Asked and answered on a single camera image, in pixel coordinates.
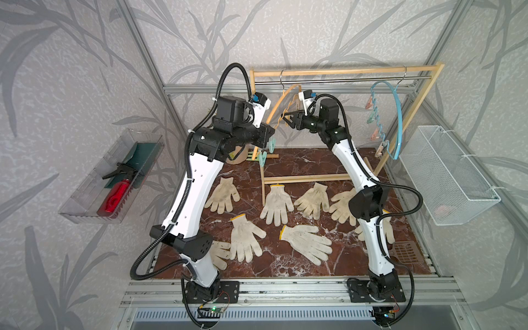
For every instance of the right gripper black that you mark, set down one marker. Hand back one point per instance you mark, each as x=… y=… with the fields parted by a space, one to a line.
x=298 y=119

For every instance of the white glove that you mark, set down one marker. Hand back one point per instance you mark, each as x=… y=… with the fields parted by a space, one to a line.
x=277 y=204
x=340 y=210
x=313 y=202
x=387 y=227
x=220 y=253
x=243 y=243
x=305 y=240
x=223 y=196

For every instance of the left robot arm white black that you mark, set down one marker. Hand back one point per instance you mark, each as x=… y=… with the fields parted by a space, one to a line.
x=232 y=122

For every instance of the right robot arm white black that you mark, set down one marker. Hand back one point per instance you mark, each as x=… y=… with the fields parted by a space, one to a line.
x=370 y=216

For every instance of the potted white flower plant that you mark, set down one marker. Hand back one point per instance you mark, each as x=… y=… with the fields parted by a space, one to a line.
x=239 y=155

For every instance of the wooden clothes rack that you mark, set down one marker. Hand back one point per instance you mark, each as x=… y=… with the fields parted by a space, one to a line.
x=342 y=123

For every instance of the green dustpan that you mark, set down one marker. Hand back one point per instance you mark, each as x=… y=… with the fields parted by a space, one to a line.
x=136 y=165

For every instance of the brown slotted scoop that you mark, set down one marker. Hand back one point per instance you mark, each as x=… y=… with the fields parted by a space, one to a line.
x=407 y=252

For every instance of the red spray bottle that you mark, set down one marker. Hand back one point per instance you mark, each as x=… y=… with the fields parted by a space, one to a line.
x=113 y=202

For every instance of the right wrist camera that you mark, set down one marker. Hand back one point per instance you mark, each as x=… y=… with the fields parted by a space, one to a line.
x=307 y=99

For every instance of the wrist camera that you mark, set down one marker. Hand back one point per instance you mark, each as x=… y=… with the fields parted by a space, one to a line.
x=307 y=99
x=260 y=103

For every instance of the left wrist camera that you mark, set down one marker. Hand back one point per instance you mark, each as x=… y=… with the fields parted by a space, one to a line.
x=260 y=103

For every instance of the white wire mesh basket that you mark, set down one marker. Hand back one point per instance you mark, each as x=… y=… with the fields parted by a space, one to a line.
x=453 y=189

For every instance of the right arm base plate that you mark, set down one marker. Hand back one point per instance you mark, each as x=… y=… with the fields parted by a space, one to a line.
x=371 y=291

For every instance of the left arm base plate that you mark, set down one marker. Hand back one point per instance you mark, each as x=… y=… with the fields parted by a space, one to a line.
x=222 y=290

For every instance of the clear plastic wall bin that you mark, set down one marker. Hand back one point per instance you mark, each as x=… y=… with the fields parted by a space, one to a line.
x=107 y=193

